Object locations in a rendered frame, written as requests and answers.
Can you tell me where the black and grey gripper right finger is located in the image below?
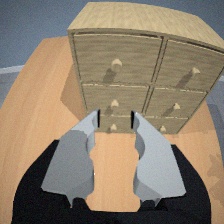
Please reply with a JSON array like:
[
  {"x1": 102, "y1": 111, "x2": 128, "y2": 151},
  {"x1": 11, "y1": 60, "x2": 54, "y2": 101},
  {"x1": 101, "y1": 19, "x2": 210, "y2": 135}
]
[{"x1": 131, "y1": 110, "x2": 211, "y2": 224}]

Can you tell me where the tan wooden chest of drawers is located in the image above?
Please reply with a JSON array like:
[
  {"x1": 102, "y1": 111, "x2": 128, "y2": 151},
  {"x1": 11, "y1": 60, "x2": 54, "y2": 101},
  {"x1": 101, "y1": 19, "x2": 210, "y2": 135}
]
[{"x1": 67, "y1": 2, "x2": 224, "y2": 134}]

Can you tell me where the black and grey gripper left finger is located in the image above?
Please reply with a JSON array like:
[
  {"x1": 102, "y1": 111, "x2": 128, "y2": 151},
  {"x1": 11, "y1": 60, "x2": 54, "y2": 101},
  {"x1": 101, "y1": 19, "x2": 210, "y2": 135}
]
[{"x1": 11, "y1": 108, "x2": 100, "y2": 224}]

